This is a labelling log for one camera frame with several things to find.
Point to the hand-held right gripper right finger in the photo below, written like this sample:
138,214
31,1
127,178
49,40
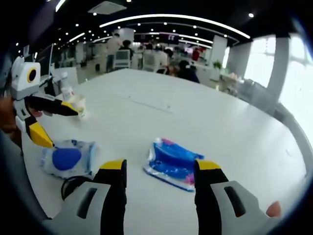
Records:
227,200

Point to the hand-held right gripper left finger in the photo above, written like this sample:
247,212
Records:
97,195

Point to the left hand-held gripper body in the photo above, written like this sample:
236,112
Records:
25,78

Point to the clear plastic bottle red label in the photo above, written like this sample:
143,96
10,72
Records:
66,89

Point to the white paper cup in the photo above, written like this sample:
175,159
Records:
80,107

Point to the clear pouch with blue oval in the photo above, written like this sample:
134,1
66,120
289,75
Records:
67,157

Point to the blue and pink packet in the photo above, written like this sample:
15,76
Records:
171,161

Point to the white tabletop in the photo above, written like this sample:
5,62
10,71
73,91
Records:
195,117

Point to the person's left hand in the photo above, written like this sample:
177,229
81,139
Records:
7,115

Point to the person's right hand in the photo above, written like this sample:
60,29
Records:
274,209

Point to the white office chair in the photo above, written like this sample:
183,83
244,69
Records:
122,59

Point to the green potted plant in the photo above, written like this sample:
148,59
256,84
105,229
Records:
217,65

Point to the curved ceiling light strip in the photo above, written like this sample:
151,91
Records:
176,18

